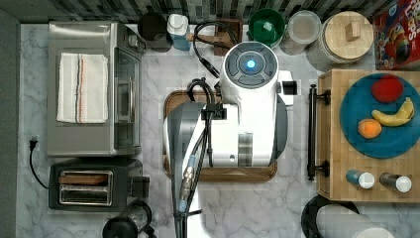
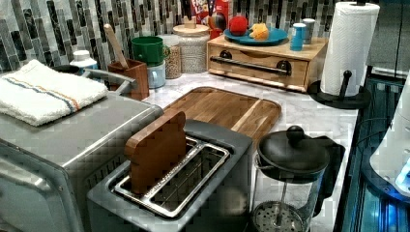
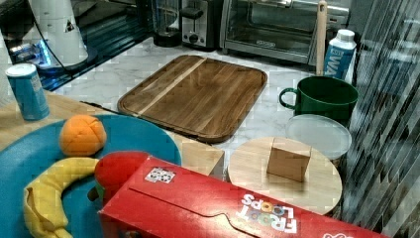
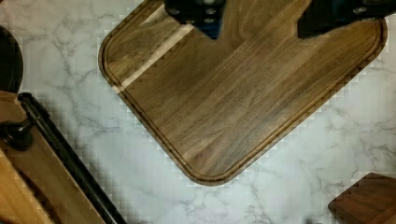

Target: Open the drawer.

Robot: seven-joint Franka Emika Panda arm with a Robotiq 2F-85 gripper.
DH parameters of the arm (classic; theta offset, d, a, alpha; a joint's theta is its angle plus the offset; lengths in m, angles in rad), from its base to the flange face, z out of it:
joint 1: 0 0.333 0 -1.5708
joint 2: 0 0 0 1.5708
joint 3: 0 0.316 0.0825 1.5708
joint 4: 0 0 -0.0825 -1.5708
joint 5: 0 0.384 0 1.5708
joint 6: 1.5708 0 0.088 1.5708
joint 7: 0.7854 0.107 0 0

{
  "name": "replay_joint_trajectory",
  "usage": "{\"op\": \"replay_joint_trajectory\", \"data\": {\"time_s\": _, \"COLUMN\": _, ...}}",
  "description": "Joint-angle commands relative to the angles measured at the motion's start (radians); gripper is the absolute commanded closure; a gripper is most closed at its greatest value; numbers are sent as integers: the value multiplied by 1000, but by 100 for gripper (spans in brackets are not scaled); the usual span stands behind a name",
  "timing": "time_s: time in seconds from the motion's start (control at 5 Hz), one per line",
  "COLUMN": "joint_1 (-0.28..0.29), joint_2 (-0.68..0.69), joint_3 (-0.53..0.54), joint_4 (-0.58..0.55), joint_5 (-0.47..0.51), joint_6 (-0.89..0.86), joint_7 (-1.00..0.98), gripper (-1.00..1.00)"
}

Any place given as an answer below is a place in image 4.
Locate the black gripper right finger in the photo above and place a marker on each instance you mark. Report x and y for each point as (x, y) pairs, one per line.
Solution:
(323, 16)

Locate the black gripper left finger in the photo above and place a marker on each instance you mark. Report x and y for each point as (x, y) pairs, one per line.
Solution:
(204, 15)

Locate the wooden cutting board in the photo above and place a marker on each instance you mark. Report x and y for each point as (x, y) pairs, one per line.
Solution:
(216, 105)

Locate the dark wooden block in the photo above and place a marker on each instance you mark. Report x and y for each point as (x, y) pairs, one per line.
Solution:
(372, 200)

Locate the dark round object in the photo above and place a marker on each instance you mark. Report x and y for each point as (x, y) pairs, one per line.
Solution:
(11, 62)

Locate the black drawer handle bar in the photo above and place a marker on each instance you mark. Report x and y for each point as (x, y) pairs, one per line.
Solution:
(19, 114)

